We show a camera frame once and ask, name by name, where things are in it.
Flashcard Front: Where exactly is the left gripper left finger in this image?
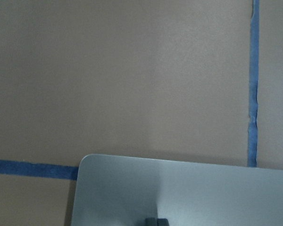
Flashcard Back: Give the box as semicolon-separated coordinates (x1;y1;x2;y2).
145;218;158;226

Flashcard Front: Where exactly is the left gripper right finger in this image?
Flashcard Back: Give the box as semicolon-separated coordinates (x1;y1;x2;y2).
157;218;169;226

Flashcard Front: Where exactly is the grey laptop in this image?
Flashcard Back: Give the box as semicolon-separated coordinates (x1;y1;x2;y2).
71;154;283;226

